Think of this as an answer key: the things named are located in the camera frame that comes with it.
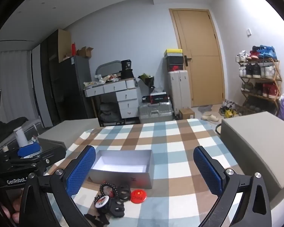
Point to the desk clutter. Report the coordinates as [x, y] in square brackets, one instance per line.
[101, 79]

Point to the white desk with drawers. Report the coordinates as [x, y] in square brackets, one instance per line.
[127, 97]

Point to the silver cardboard box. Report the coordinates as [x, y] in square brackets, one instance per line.
[123, 178]

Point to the red bottle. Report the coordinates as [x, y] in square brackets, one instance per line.
[73, 49]

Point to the dark wardrobe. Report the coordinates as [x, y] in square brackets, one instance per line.
[49, 75]

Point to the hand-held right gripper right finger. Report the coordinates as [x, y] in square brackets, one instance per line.
[208, 170]

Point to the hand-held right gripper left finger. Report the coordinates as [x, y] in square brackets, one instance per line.
[81, 170]

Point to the open cardboard boxes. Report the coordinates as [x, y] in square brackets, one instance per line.
[85, 52]

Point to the pile of grey clothes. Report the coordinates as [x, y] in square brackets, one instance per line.
[110, 114]

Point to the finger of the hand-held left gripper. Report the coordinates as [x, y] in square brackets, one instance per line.
[43, 167]
[29, 150]

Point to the white cylinder bottle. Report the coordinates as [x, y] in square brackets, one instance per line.
[20, 137]

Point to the green wrapped bouquet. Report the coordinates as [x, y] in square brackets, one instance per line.
[146, 79]

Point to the black bag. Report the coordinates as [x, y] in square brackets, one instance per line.
[127, 74]

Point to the white suitcase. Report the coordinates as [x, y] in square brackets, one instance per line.
[178, 92]

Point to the person's left hand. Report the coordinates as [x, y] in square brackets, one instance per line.
[15, 203]

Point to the red round badge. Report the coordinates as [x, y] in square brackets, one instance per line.
[138, 197]

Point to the shoes on floor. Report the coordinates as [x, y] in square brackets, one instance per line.
[228, 110]

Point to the dark clothing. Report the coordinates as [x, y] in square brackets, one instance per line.
[9, 127]

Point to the small cardboard box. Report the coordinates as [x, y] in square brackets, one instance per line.
[186, 114]

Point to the checked tablecloth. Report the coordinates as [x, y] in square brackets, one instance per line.
[179, 146]

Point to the wooden shoe rack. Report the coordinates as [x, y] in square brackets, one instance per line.
[277, 80]

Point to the yellow shoe box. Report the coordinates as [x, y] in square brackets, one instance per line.
[173, 52]

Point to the silver suitcase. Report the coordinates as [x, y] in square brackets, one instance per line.
[156, 113]

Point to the rows of shoes on rack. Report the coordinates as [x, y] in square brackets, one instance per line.
[255, 69]

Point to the black box with red stripe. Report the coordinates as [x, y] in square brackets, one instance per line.
[156, 98]

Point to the grey curtain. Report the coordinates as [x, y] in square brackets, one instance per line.
[11, 82]

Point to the beige slippers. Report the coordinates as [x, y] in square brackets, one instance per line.
[210, 117]

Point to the wooden door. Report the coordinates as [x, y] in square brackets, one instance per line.
[198, 75]

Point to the round picture badge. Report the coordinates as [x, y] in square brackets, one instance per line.
[102, 202]

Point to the grey arched chair back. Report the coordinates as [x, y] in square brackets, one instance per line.
[108, 68]

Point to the black and red shoe boxes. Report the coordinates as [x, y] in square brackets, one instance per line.
[174, 63]

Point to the dark refrigerator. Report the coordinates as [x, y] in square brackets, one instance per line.
[71, 87]

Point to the black printed box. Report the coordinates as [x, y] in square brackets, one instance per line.
[126, 65]

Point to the grey upholstered bench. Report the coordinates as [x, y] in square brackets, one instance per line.
[71, 127]
[255, 141]

